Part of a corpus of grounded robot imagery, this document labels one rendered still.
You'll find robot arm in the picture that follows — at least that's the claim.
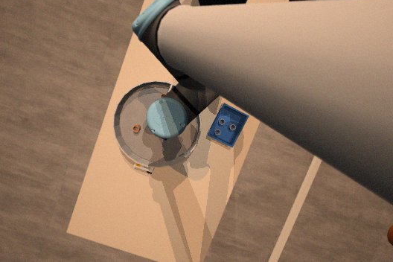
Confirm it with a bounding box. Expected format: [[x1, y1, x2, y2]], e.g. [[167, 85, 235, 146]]
[[132, 0, 393, 205]]

